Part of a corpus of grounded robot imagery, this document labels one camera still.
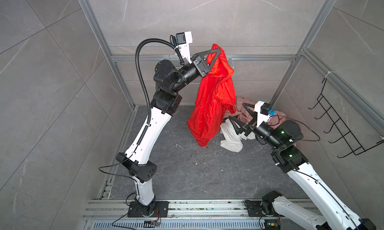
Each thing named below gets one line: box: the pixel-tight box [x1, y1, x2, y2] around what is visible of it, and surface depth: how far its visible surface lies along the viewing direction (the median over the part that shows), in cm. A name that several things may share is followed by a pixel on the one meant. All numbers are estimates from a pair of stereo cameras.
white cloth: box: [220, 118, 256, 153], surface depth 97 cm
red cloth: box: [187, 43, 237, 147], surface depth 62 cm
